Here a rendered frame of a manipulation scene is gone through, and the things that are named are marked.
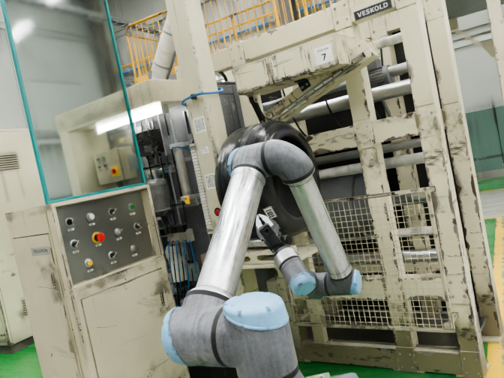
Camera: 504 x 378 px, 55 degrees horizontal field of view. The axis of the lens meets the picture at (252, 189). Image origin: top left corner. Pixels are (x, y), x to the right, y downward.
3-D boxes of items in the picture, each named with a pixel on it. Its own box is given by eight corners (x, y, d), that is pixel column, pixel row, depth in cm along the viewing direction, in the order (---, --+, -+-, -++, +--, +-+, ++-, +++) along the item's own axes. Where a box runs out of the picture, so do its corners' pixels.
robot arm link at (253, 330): (281, 385, 108) (265, 309, 107) (218, 381, 117) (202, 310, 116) (307, 354, 122) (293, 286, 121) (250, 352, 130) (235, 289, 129)
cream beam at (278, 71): (237, 96, 261) (232, 68, 260) (263, 95, 281) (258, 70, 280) (339, 64, 224) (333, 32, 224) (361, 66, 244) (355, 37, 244)
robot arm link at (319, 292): (334, 299, 188) (321, 292, 178) (307, 301, 193) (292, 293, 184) (334, 275, 191) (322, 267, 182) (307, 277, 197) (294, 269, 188)
